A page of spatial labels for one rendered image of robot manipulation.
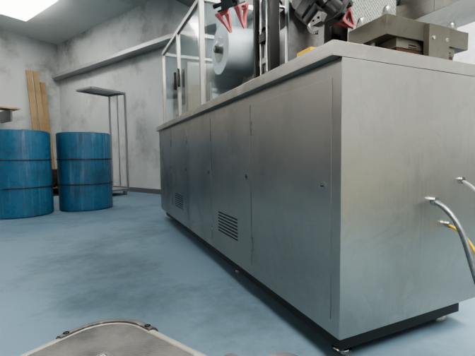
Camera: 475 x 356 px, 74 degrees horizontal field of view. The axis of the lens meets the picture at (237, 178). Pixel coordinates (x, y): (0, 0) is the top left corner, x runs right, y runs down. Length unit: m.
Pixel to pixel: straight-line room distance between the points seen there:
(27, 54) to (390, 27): 7.67
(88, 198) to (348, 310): 3.42
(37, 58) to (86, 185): 4.76
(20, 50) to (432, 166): 7.85
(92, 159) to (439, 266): 3.52
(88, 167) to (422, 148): 3.49
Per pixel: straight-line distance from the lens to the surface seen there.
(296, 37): 1.67
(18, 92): 8.02
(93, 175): 4.01
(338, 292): 0.96
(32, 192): 3.92
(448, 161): 1.22
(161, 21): 5.68
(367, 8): 1.41
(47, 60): 8.40
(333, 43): 0.91
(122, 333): 0.78
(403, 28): 1.20
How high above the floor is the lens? 0.61
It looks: 4 degrees down
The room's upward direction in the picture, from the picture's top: 1 degrees counter-clockwise
